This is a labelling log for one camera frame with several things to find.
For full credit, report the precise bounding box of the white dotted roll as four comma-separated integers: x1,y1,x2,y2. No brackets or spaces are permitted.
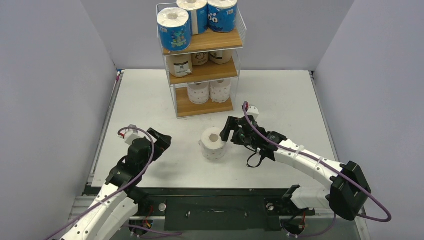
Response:
187,82,210,105
209,79,231,103

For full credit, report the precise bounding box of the white wire wooden shelf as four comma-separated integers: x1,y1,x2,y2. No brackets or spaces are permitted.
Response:
156,3,247,118

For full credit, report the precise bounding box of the brown paper roll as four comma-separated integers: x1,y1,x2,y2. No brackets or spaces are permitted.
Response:
209,49,233,65

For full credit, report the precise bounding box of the brown cartoon printed roll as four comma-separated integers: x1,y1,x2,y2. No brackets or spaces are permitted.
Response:
191,52,209,66

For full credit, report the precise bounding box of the blue white roll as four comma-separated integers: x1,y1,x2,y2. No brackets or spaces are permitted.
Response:
207,0,238,33
176,0,209,36

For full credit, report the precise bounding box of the blue roll edge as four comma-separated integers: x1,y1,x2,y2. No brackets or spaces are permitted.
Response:
156,7,192,52

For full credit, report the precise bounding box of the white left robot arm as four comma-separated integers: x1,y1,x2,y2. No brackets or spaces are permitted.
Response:
61,125,172,240

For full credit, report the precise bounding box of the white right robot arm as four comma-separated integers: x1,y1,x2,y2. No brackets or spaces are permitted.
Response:
219,115,371,221

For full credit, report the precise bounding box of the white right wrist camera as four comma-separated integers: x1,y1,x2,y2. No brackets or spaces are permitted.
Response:
246,105,260,120

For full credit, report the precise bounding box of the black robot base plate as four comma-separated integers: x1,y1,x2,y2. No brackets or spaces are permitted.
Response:
124,187,316,232

